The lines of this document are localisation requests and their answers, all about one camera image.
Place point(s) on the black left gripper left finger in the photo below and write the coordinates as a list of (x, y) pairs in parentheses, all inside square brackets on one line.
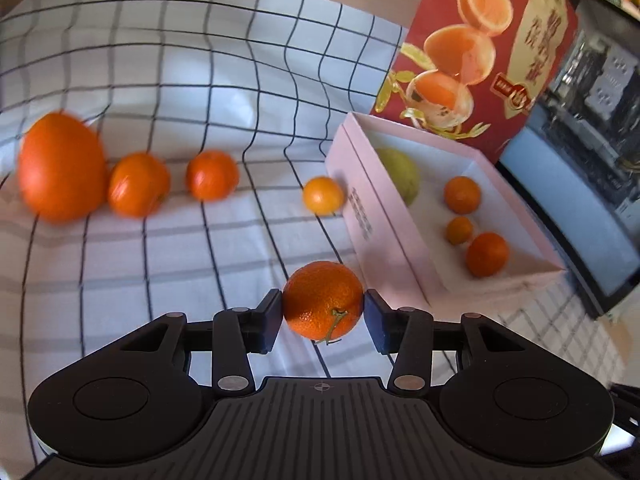
[(238, 332)]

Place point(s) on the small mandarin orange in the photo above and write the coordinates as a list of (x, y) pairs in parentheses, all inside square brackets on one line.
[(212, 175)]

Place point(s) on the medium mandarin orange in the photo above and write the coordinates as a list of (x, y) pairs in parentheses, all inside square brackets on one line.
[(139, 184)]

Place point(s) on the tiny kumquat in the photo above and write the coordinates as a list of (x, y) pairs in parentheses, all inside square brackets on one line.
[(459, 231)]

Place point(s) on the orange fruit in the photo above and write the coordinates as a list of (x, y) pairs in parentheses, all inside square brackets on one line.
[(323, 196)]

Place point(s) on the red quail egg bag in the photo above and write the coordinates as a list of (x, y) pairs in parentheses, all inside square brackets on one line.
[(472, 70)]

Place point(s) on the green guava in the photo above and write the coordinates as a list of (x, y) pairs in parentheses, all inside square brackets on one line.
[(403, 171)]

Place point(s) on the white grid tablecloth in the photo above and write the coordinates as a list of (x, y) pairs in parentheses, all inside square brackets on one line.
[(267, 239)]

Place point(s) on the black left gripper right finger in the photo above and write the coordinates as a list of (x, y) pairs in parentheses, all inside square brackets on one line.
[(407, 332)]

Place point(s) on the large pointed orange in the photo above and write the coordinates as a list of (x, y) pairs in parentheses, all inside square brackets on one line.
[(61, 169)]

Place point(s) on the pink open gift box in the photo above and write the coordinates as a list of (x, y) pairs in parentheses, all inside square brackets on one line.
[(402, 250)]

